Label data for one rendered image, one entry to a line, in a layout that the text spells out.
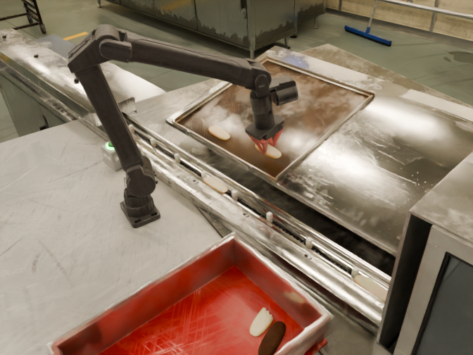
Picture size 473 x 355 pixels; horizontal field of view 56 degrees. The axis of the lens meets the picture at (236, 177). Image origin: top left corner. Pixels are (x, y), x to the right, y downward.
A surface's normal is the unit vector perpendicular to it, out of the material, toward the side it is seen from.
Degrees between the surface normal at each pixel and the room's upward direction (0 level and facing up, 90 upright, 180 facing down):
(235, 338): 0
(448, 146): 10
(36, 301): 0
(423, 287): 90
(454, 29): 90
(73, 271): 0
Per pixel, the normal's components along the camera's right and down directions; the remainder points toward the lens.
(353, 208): -0.18, -0.70
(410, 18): -0.73, 0.44
